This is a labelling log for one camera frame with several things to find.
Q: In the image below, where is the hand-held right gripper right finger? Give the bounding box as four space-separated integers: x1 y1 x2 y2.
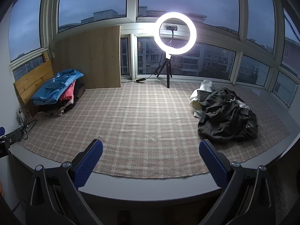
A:
199 139 270 225

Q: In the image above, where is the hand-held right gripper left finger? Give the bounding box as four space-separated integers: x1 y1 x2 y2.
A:
25 139 104 225

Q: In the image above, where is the dark grey printed t-shirt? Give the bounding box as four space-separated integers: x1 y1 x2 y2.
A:
197 88 252 141

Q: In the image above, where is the stack of folded clothes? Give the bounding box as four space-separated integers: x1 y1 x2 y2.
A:
31 69 84 105

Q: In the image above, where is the black garment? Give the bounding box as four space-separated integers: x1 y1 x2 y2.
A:
237 110 258 142

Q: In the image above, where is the pine wood board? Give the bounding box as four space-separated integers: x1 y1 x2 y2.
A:
13 52 55 118

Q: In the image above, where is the plaid mat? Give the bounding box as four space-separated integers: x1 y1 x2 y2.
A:
17 80 291 179

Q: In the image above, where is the pink garment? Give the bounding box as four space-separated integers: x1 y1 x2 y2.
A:
58 81 77 102

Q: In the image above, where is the navy garment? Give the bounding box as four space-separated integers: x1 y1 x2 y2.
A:
70 80 85 104

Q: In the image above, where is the light brown wooden panel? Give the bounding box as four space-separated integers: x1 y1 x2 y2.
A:
52 25 122 90

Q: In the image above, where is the black phone clamp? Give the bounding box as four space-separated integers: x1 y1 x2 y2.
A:
165 24 179 47

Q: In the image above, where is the black cable bundle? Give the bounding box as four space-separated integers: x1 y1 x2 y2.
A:
17 107 38 139

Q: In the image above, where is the black ring light cable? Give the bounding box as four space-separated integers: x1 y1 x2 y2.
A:
121 64 162 83

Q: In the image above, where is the white ring light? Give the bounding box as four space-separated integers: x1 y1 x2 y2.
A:
155 11 197 57

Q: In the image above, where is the white window frame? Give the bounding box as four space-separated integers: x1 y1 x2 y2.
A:
9 0 300 109

